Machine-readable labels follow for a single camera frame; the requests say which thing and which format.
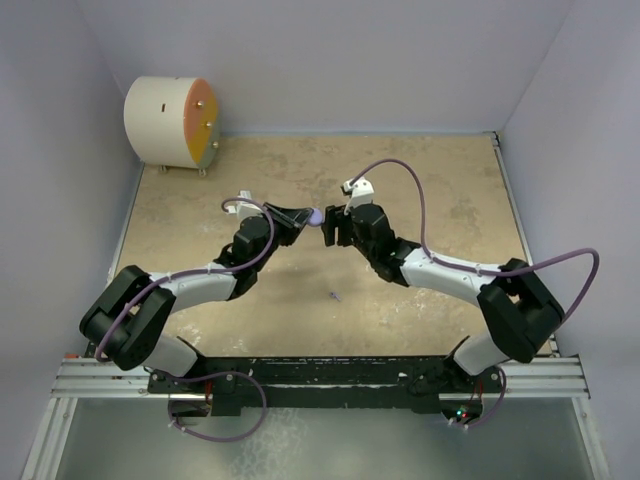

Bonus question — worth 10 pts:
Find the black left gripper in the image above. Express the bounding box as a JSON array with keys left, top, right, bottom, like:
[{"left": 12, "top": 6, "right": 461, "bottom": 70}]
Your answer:
[{"left": 252, "top": 203, "right": 312, "bottom": 272}]

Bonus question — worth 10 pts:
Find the purple charging case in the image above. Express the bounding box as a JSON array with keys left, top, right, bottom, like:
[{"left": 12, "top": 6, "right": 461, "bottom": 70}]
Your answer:
[{"left": 307, "top": 208, "right": 324, "bottom": 227}]

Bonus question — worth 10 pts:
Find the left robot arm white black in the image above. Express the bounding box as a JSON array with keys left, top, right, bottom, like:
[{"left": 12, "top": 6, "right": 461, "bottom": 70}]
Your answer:
[{"left": 79, "top": 191, "right": 317, "bottom": 392}]

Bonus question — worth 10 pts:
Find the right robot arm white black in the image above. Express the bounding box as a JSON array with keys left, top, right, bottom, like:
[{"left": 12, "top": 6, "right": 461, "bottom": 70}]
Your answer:
[{"left": 321, "top": 203, "right": 564, "bottom": 391}]

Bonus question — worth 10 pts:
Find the white cylinder orange face fixture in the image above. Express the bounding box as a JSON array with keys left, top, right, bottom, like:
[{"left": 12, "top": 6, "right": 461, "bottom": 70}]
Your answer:
[{"left": 123, "top": 76, "right": 221, "bottom": 176}]

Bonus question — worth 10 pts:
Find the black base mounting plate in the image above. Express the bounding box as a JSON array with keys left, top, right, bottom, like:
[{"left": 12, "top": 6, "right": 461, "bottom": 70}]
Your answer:
[{"left": 149, "top": 355, "right": 504, "bottom": 420}]

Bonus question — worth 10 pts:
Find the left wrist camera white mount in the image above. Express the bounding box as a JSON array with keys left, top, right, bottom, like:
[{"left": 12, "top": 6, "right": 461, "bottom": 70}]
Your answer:
[{"left": 221, "top": 190, "right": 262, "bottom": 221}]

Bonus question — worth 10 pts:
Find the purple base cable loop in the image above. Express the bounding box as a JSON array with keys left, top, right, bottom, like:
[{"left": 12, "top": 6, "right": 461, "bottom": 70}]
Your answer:
[{"left": 167, "top": 368, "right": 271, "bottom": 442}]

